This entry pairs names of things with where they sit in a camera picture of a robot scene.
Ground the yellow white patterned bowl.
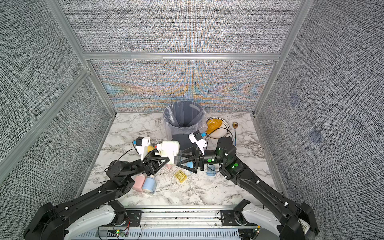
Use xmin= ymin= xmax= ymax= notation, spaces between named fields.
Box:
xmin=206 ymin=117 xmax=231 ymax=139

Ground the yellow pencil sharpener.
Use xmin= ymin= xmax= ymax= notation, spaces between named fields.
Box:
xmin=147 ymin=146 xmax=156 ymax=153

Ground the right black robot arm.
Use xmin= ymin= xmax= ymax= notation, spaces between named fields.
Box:
xmin=177 ymin=137 xmax=319 ymax=240

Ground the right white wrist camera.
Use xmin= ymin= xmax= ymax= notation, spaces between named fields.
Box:
xmin=189 ymin=131 xmax=207 ymax=156

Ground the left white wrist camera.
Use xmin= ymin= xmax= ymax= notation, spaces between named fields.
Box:
xmin=133 ymin=137 xmax=151 ymax=160

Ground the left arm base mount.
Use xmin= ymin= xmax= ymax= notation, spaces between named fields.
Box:
xmin=112 ymin=210 xmax=143 ymax=227

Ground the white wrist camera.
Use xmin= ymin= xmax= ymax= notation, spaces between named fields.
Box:
xmin=133 ymin=137 xmax=151 ymax=160
xmin=189 ymin=131 xmax=207 ymax=156

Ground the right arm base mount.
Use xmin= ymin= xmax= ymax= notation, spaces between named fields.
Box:
xmin=216 ymin=210 xmax=257 ymax=227

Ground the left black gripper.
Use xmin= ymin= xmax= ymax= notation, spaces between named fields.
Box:
xmin=126 ymin=151 xmax=171 ymax=180

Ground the clear blue shavings tray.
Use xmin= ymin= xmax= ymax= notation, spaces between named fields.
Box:
xmin=206 ymin=165 xmax=216 ymax=177

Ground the clear plastic bin liner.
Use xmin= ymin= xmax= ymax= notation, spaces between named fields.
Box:
xmin=162 ymin=100 xmax=209 ymax=140

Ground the gold blue spoon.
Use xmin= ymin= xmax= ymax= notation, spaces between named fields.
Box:
xmin=233 ymin=122 xmax=239 ymax=146

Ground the green pencil sharpener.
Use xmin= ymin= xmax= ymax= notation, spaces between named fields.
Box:
xmin=156 ymin=141 xmax=180 ymax=165

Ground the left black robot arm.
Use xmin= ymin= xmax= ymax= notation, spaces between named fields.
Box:
xmin=23 ymin=150 xmax=170 ymax=240

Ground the clear grey shavings tray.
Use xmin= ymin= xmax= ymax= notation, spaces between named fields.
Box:
xmin=174 ymin=152 xmax=189 ymax=165

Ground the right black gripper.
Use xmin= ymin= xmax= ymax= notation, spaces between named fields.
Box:
xmin=181 ymin=145 xmax=230 ymax=177

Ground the clear yellow shavings tray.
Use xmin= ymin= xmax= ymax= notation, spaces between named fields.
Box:
xmin=174 ymin=170 xmax=188 ymax=184

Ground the light blue pencil sharpener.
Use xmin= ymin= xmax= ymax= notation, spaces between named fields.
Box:
xmin=142 ymin=175 xmax=157 ymax=194

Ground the aluminium front rail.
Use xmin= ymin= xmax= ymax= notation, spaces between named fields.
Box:
xmin=59 ymin=206 xmax=307 ymax=231

